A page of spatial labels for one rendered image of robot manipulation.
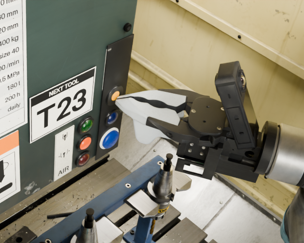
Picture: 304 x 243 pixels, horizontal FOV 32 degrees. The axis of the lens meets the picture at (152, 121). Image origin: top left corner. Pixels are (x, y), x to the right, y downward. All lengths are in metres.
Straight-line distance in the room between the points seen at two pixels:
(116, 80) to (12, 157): 0.17
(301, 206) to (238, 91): 0.21
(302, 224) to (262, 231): 0.94
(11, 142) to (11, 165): 0.04
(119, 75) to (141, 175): 0.53
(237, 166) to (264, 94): 0.78
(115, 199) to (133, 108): 0.48
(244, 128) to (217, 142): 0.04
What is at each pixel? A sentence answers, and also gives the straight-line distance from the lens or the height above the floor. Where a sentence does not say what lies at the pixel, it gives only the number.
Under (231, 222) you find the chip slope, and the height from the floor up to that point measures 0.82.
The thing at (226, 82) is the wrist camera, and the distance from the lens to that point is 0.64.
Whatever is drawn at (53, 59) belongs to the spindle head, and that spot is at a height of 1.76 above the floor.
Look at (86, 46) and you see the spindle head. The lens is 0.62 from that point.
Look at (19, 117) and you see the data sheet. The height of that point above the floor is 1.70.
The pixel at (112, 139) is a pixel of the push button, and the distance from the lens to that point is 0.76.
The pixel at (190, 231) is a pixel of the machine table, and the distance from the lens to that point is 1.54.
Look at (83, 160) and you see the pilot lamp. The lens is 0.74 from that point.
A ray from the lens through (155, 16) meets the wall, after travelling 1.65.
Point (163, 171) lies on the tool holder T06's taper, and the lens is 1.13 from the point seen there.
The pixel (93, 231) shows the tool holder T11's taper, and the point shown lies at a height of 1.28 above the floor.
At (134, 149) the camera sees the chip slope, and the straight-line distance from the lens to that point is 1.83.
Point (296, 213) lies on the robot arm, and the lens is 0.78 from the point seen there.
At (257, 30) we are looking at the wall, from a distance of 1.42.
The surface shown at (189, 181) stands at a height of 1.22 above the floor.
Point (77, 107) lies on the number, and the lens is 0.67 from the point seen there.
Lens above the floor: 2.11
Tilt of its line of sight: 42 degrees down
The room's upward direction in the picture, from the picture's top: 11 degrees clockwise
